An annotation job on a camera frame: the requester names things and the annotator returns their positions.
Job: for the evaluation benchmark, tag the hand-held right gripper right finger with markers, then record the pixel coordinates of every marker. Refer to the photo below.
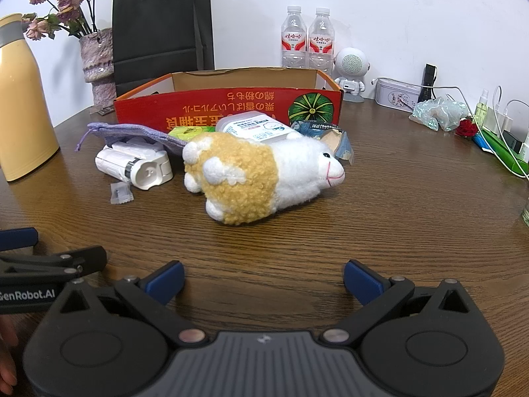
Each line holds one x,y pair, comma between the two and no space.
361,283

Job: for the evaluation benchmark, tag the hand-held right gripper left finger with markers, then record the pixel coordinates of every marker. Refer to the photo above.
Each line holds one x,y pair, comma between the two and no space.
167,283

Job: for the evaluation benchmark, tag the white and tan plush sheep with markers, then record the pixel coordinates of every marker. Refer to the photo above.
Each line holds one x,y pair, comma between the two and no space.
248,173

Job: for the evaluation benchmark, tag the pale green plastic bag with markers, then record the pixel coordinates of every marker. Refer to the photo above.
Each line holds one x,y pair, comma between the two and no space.
438,113

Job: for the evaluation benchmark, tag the white tin box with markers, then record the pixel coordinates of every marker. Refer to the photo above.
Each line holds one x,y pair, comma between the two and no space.
396,93

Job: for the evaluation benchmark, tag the small dark flat object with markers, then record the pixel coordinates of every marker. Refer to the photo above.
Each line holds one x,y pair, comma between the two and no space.
105,111

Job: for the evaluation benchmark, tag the green flat package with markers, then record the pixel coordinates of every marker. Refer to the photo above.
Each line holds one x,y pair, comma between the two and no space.
498,144

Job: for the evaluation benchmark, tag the small spray bottle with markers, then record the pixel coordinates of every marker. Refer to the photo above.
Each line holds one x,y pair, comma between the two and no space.
480,109

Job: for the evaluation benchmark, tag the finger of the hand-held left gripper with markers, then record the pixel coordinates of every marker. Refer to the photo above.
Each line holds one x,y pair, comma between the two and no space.
82,258
18,238

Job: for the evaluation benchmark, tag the person's left hand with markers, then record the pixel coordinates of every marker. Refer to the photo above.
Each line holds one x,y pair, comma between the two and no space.
7,359

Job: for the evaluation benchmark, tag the small clear sachet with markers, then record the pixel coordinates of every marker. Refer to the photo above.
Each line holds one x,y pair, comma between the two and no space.
120,194

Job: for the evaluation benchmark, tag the mottled pink vase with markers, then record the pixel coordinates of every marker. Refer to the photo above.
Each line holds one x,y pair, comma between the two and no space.
97,62

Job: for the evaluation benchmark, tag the yellow thermos jug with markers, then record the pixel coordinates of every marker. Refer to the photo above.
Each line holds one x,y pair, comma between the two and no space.
20,111

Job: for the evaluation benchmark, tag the clear water bottle red label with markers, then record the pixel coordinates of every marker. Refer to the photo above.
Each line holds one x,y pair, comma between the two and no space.
294,41
321,43

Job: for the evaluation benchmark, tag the white charger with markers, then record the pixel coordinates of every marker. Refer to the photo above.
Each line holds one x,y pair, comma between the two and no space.
502,122

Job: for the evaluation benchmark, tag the white wet wipes pack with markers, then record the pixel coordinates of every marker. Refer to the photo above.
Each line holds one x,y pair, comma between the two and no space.
252,126

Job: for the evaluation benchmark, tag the red cardboard box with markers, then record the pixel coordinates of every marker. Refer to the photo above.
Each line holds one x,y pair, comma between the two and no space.
144,109

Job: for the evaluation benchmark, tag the black paper bag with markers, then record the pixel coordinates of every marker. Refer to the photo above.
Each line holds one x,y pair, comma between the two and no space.
161,29

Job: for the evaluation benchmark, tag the white robot speaker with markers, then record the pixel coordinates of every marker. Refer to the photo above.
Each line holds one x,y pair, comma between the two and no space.
351,64

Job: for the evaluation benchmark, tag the clear glass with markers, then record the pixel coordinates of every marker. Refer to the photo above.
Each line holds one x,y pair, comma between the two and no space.
526,213

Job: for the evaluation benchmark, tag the blue snack packet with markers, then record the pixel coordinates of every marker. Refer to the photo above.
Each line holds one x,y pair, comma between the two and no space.
341,144

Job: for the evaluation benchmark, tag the small red rose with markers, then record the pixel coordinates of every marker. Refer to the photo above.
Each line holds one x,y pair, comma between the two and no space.
466,128

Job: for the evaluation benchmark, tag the white plastic device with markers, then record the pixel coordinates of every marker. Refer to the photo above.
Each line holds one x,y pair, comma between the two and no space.
136,165

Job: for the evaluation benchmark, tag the black flashlight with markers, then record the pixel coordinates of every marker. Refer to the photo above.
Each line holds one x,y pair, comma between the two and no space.
428,78

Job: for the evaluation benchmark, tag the green tissue pack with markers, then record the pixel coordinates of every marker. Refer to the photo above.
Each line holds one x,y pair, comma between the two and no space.
186,132

